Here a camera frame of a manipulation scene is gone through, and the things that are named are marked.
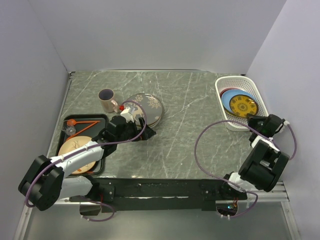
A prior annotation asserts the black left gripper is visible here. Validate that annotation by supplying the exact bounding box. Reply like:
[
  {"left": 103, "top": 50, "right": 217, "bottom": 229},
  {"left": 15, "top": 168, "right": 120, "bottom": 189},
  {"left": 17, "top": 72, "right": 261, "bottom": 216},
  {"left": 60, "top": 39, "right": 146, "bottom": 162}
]
[{"left": 115, "top": 116, "right": 156, "bottom": 144}]

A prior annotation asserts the yellow patterned plate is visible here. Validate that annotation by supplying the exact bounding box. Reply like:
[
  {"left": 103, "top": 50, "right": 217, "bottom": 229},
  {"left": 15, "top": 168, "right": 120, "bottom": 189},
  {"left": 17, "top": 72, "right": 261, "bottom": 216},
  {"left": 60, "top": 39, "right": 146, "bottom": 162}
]
[{"left": 229, "top": 94, "right": 259, "bottom": 118}]

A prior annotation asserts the red-brown scalloped plate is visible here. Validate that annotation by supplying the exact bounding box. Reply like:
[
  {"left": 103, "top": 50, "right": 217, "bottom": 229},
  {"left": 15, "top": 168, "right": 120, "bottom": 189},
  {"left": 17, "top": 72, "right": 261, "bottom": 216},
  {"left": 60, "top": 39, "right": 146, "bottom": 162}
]
[{"left": 219, "top": 87, "right": 238, "bottom": 98}]

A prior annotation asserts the clear glass small object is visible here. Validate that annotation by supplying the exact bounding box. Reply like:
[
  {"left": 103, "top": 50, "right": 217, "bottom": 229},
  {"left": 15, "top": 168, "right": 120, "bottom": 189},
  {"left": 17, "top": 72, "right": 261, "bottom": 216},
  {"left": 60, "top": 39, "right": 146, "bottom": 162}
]
[{"left": 62, "top": 125, "right": 76, "bottom": 137}]

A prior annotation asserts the orange plastic chopsticks tool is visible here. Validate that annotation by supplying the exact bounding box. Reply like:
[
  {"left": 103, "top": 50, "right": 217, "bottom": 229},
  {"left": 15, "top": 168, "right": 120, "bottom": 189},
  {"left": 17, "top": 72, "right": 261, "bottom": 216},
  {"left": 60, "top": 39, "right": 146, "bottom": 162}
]
[{"left": 65, "top": 118, "right": 101, "bottom": 138}]

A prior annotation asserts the clear glass plate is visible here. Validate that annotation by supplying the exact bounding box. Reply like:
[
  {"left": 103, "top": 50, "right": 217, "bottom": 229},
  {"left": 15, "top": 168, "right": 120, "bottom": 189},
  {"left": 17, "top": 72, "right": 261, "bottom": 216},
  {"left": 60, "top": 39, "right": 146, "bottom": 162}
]
[{"left": 124, "top": 93, "right": 164, "bottom": 124}]

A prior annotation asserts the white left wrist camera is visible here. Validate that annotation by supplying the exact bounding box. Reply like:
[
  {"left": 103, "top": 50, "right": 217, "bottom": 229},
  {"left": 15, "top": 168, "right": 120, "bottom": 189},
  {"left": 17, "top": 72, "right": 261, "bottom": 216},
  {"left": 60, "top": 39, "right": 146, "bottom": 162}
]
[{"left": 120, "top": 106, "right": 135, "bottom": 123}]

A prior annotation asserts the black plastic tray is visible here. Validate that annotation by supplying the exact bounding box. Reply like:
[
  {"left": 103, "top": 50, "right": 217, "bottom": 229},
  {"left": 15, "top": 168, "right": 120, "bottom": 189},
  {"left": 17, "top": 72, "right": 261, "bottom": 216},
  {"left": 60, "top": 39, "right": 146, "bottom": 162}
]
[{"left": 51, "top": 113, "right": 109, "bottom": 176}]

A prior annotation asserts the white perforated plastic bin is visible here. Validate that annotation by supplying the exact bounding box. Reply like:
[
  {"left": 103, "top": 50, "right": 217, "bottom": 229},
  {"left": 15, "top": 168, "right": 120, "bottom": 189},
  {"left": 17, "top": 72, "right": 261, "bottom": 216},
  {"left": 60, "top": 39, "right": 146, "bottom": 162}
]
[{"left": 215, "top": 76, "right": 269, "bottom": 132}]

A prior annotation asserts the black table front frame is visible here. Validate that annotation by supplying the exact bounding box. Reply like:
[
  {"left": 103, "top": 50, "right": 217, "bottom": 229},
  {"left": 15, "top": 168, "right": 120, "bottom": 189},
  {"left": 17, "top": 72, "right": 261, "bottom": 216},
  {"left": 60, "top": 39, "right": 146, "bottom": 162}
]
[{"left": 71, "top": 178, "right": 248, "bottom": 211}]

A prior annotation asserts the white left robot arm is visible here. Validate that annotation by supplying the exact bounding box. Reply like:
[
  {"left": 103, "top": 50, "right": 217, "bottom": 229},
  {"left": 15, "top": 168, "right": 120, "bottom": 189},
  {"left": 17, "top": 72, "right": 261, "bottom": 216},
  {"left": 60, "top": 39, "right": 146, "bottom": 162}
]
[{"left": 18, "top": 115, "right": 156, "bottom": 211}]

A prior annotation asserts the cream painted plate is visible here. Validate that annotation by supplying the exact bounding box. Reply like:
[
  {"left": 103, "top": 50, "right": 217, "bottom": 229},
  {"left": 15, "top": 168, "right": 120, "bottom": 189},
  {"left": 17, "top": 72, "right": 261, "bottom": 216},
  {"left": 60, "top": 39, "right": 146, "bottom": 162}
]
[{"left": 58, "top": 136, "right": 96, "bottom": 175}]

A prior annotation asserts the blue plastic plate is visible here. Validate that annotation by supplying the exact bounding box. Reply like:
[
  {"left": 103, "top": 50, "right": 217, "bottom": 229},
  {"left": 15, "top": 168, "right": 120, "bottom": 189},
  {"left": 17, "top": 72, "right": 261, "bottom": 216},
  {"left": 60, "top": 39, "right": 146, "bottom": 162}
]
[{"left": 221, "top": 89, "right": 256, "bottom": 112}]

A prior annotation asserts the pink ceramic mug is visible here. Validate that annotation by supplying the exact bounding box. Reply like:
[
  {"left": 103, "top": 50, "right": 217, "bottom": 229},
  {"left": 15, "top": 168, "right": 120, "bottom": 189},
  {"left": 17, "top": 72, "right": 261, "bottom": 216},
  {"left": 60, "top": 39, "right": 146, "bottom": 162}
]
[{"left": 98, "top": 88, "right": 119, "bottom": 113}]

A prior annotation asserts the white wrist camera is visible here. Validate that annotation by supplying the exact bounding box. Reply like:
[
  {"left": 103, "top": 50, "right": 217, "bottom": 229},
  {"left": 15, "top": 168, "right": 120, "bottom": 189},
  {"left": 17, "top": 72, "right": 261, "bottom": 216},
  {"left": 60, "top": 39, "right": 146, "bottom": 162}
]
[
  {"left": 120, "top": 106, "right": 135, "bottom": 123},
  {"left": 276, "top": 119, "right": 290, "bottom": 133}
]

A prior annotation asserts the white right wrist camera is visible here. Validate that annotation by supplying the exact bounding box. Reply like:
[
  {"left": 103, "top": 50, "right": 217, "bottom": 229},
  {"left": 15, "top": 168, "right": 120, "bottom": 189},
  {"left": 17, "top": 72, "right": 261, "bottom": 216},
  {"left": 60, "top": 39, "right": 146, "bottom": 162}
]
[{"left": 276, "top": 119, "right": 290, "bottom": 133}]

